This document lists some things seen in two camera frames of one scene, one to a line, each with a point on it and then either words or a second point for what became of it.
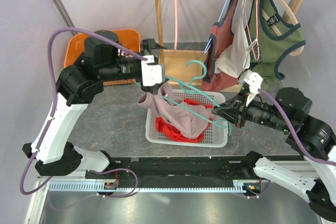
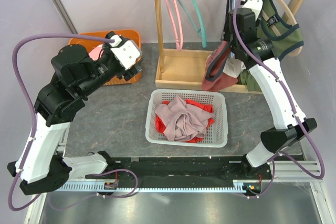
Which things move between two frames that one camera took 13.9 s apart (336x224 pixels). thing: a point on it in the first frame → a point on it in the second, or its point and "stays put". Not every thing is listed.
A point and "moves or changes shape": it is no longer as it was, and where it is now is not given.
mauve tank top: x=190 y=120 moves or changes shape
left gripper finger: x=153 y=89 → x=136 y=70
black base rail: x=179 y=170 stays put
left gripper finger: x=155 y=45 → x=138 y=64
